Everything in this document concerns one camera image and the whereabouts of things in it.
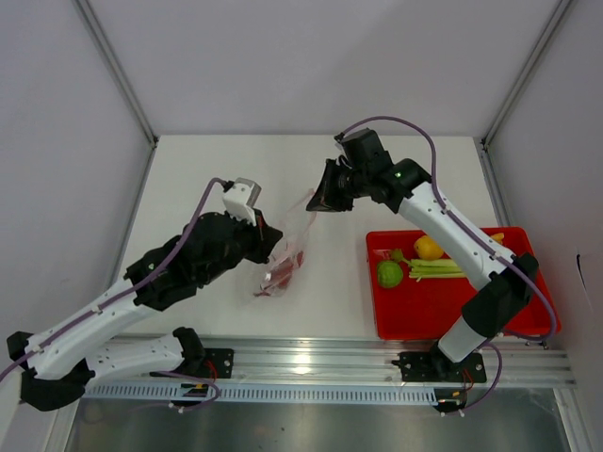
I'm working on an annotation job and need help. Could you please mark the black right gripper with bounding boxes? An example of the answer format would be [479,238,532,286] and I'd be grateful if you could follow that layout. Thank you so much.
[307,159,370,213]

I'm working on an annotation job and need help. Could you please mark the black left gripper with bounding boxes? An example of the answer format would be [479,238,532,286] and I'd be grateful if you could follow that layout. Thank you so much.
[200,205,284,285]

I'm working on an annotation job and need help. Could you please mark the clear zip top bag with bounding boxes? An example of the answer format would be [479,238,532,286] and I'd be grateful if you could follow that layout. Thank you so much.
[250,189,317,298]

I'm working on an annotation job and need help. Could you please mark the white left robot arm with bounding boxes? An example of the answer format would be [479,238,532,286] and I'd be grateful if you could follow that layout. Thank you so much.
[1,178,284,412]

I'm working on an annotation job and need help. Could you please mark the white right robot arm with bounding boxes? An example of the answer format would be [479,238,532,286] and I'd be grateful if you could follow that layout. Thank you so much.
[335,128,541,380]

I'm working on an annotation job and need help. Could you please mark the orange toy food piece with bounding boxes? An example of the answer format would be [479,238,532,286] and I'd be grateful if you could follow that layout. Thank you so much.
[490,233,505,245]

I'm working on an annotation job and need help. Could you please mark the green bumpy custard apple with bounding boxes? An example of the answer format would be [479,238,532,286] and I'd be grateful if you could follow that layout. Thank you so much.
[376,260,404,289]

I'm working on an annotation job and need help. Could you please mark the yellow lemon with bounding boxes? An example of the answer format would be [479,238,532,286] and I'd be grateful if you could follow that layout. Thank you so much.
[414,235,445,261]

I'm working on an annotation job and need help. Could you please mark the green celery stalk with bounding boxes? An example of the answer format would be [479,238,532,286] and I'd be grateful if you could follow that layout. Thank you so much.
[388,249,466,281]

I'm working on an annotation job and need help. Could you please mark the red plastic tray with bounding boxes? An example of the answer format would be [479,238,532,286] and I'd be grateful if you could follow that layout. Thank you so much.
[366,227,562,341]

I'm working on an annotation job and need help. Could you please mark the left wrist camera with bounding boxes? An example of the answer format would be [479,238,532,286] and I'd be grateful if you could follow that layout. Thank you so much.
[222,178,262,226]

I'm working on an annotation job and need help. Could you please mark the aluminium rail frame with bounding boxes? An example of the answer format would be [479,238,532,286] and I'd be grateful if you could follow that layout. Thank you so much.
[63,334,576,387]

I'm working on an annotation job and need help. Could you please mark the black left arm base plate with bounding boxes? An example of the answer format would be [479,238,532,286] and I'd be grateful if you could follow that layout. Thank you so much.
[174,347,235,379]

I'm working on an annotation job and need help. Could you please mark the right aluminium corner post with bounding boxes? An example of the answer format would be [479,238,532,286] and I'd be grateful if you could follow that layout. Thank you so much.
[480,0,579,147]

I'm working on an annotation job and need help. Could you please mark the aluminium corner post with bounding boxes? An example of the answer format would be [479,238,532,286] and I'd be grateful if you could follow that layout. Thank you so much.
[70,0,159,147]
[480,0,579,147]

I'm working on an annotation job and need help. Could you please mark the white slotted cable duct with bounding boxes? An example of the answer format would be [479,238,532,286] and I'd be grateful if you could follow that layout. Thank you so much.
[85,379,438,406]

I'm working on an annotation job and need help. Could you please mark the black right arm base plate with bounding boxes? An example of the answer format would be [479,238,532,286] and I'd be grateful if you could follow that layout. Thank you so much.
[391,351,487,383]

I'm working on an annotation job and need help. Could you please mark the left aluminium corner post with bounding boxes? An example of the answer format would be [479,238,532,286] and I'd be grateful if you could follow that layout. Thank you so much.
[70,0,159,147]

